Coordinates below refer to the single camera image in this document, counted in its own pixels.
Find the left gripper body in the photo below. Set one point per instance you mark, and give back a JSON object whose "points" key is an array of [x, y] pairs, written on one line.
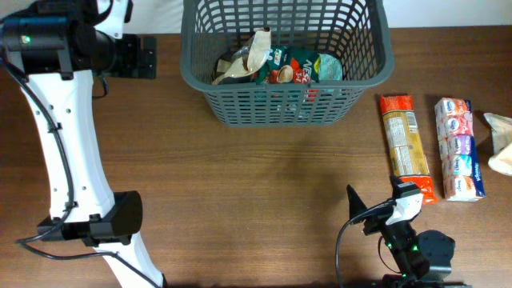
{"points": [[141, 56]]}

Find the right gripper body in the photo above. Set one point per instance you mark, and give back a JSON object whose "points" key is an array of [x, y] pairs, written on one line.
{"points": [[381, 220]]}

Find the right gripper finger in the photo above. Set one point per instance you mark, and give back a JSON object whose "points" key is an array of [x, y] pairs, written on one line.
{"points": [[396, 183], [356, 205]]}

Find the orange biscuit roll pack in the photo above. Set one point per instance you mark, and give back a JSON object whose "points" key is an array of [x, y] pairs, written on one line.
{"points": [[408, 161]]}

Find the multicolour tissue packet bundle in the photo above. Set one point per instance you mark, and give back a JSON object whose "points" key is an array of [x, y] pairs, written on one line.
{"points": [[462, 177]]}

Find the cream bag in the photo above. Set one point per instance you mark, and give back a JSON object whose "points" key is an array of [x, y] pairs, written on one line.
{"points": [[500, 127]]}

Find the beige brown snack pouch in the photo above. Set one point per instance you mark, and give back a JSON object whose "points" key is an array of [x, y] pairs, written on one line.
{"points": [[248, 60]]}

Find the teal snack packet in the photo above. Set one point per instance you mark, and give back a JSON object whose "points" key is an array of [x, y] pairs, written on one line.
{"points": [[330, 68]]}

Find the green Nescafe coffee bag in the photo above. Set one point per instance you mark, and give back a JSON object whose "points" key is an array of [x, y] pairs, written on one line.
{"points": [[289, 65]]}

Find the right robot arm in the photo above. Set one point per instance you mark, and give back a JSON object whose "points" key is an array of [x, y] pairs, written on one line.
{"points": [[423, 259]]}

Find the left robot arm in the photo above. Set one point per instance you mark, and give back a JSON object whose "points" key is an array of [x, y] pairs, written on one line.
{"points": [[55, 50]]}

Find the grey plastic lattice basket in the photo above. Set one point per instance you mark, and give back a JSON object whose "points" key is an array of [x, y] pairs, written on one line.
{"points": [[354, 32]]}

